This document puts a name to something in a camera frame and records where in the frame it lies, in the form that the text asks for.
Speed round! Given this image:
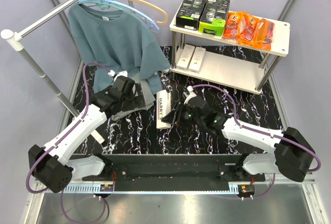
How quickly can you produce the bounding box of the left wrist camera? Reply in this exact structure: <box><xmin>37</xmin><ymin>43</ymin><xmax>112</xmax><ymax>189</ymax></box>
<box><xmin>108</xmin><ymin>70</ymin><xmax>128</xmax><ymax>81</ymax></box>

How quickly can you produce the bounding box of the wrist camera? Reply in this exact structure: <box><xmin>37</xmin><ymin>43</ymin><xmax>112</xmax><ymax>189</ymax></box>
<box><xmin>184</xmin><ymin>86</ymin><xmax>197</xmax><ymax>106</ymax></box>
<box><xmin>108</xmin><ymin>70</ymin><xmax>128</xmax><ymax>81</ymax></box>

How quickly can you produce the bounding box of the white Harry's box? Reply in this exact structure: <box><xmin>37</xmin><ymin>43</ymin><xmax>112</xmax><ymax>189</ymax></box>
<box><xmin>188</xmin><ymin>47</ymin><xmax>206</xmax><ymax>73</ymax></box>
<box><xmin>156</xmin><ymin>89</ymin><xmax>171</xmax><ymax>129</ymax></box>

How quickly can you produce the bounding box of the white two-tier shelf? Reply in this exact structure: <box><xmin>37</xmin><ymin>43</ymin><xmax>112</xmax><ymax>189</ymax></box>
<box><xmin>169</xmin><ymin>17</ymin><xmax>291</xmax><ymax>94</ymax></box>

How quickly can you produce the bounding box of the aluminium rail frame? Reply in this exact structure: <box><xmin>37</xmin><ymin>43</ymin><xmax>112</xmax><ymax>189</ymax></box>
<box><xmin>264</xmin><ymin>165</ymin><xmax>315</xmax><ymax>184</ymax></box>

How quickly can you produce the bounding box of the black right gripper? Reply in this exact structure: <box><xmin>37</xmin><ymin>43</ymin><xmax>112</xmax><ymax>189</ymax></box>
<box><xmin>162</xmin><ymin>100</ymin><xmax>205</xmax><ymax>128</ymax></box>

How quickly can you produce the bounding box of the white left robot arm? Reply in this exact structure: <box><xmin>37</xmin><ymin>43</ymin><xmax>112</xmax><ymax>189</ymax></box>
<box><xmin>28</xmin><ymin>76</ymin><xmax>144</xmax><ymax>193</ymax></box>

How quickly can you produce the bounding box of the grey folded cloth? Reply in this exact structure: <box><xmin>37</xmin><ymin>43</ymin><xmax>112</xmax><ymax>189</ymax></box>
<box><xmin>111</xmin><ymin>77</ymin><xmax>155</xmax><ymax>121</ymax></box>

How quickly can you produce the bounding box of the metal clothes rack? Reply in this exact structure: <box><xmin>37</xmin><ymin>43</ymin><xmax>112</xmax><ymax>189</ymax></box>
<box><xmin>0</xmin><ymin>0</ymin><xmax>130</xmax><ymax>144</ymax></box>

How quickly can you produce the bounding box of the black marble pattern mat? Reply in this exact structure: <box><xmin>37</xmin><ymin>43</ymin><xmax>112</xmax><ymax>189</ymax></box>
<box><xmin>61</xmin><ymin>45</ymin><xmax>298</xmax><ymax>157</ymax></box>

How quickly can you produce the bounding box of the black razor box on shelf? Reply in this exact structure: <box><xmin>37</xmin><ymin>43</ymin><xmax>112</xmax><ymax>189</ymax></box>
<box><xmin>175</xmin><ymin>0</ymin><xmax>207</xmax><ymax>31</ymax></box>

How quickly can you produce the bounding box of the black green razor box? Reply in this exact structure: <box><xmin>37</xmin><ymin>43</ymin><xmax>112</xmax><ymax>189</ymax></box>
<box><xmin>199</xmin><ymin>0</ymin><xmax>231</xmax><ymax>37</ymax></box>

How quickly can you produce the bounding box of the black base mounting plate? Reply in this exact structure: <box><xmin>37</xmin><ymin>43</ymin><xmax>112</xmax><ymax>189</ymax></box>
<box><xmin>83</xmin><ymin>154</ymin><xmax>265</xmax><ymax>194</ymax></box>

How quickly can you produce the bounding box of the blue plastic hanger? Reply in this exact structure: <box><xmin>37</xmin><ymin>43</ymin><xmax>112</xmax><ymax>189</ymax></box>
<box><xmin>77</xmin><ymin>0</ymin><xmax>161</xmax><ymax>33</ymax></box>

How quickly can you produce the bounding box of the white slotted cable duct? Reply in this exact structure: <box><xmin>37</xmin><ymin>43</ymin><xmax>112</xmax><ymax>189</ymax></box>
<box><xmin>64</xmin><ymin>183</ymin><xmax>114</xmax><ymax>194</ymax></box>

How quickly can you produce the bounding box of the teal t-shirt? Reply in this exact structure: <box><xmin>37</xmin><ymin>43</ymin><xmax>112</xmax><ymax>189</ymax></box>
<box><xmin>68</xmin><ymin>3</ymin><xmax>170</xmax><ymax>94</ymax></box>

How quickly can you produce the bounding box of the long white cosmetic box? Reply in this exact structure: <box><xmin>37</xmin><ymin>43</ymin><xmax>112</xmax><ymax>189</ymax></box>
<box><xmin>176</xmin><ymin>44</ymin><xmax>195</xmax><ymax>71</ymax></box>

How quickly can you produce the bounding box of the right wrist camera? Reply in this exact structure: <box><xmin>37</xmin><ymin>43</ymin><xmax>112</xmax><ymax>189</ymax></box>
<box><xmin>184</xmin><ymin>86</ymin><xmax>197</xmax><ymax>106</ymax></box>

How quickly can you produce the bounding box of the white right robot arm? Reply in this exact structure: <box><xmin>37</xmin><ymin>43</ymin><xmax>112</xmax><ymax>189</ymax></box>
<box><xmin>157</xmin><ymin>96</ymin><xmax>315</xmax><ymax>183</ymax></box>

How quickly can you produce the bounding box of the orange snack packet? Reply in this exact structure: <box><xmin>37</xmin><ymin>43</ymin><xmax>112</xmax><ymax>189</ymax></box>
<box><xmin>238</xmin><ymin>13</ymin><xmax>260</xmax><ymax>47</ymax></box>
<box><xmin>223</xmin><ymin>11</ymin><xmax>244</xmax><ymax>38</ymax></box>
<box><xmin>253</xmin><ymin>19</ymin><xmax>275</xmax><ymax>51</ymax></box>

